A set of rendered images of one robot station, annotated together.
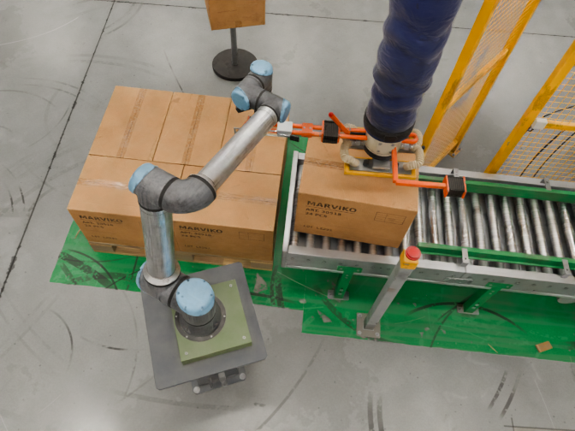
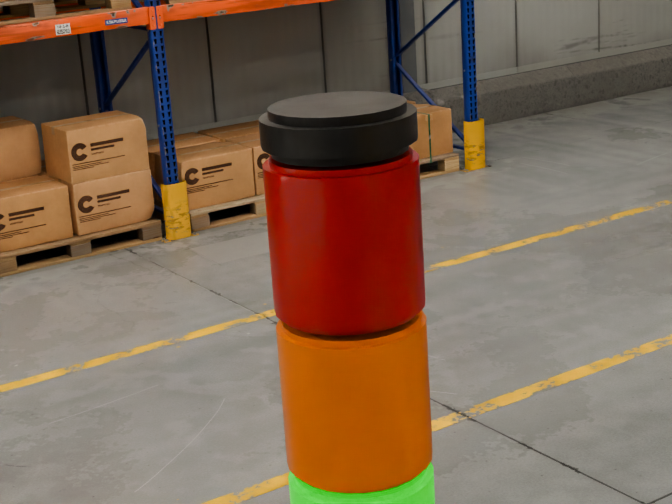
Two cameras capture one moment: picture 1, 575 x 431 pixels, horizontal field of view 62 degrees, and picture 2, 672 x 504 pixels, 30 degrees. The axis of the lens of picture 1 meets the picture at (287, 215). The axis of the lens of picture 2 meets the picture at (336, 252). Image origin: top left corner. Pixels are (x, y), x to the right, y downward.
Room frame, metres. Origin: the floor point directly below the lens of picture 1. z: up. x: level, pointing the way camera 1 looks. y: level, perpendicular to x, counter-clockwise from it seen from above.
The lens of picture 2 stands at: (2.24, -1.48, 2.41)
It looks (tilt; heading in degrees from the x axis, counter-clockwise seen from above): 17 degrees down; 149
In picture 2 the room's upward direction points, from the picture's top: 4 degrees counter-clockwise
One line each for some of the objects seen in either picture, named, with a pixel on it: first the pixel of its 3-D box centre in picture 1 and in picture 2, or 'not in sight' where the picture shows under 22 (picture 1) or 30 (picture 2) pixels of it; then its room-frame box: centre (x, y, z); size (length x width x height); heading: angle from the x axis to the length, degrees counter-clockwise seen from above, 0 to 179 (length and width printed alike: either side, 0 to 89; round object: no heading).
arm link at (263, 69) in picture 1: (261, 77); not in sight; (1.48, 0.16, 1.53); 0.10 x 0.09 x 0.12; 155
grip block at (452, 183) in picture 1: (454, 186); not in sight; (1.23, -0.71, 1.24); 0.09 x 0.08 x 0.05; 0
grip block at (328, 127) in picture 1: (330, 132); not in sight; (1.49, -0.16, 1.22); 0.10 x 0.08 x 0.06; 0
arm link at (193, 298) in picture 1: (194, 300); not in sight; (0.69, 0.35, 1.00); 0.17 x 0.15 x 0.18; 65
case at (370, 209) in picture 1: (354, 191); not in sight; (1.50, -0.36, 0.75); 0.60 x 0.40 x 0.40; 86
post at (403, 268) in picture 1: (386, 296); not in sight; (1.00, -0.58, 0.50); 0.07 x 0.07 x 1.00; 89
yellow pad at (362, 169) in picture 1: (380, 166); not in sight; (1.40, -0.42, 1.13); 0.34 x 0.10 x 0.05; 90
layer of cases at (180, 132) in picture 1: (192, 170); not in sight; (1.82, 0.66, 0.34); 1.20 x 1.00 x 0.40; 89
